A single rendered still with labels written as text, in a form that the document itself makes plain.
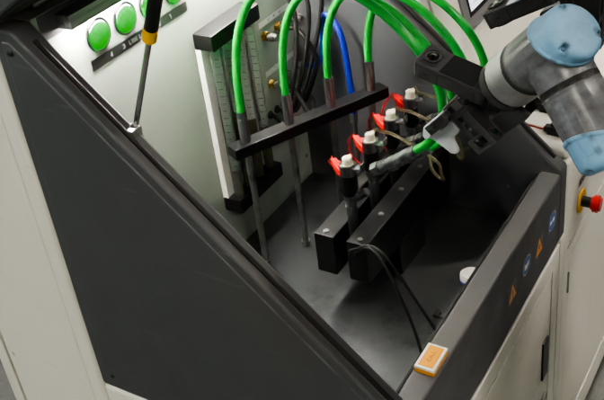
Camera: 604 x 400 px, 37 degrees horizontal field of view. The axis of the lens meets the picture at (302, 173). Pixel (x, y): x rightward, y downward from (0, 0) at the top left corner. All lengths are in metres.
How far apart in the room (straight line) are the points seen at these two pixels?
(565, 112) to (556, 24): 0.10
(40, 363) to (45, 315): 0.15
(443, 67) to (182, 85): 0.50
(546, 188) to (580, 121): 0.60
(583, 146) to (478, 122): 0.20
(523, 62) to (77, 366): 0.94
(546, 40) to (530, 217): 0.58
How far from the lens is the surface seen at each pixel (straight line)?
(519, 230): 1.58
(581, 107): 1.09
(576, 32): 1.09
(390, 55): 1.74
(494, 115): 1.24
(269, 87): 1.76
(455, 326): 1.39
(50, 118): 1.29
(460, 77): 1.23
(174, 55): 1.52
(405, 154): 1.40
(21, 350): 1.77
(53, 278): 1.53
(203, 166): 1.64
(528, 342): 1.76
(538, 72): 1.11
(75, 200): 1.36
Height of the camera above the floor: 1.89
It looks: 32 degrees down
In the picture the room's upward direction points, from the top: 8 degrees counter-clockwise
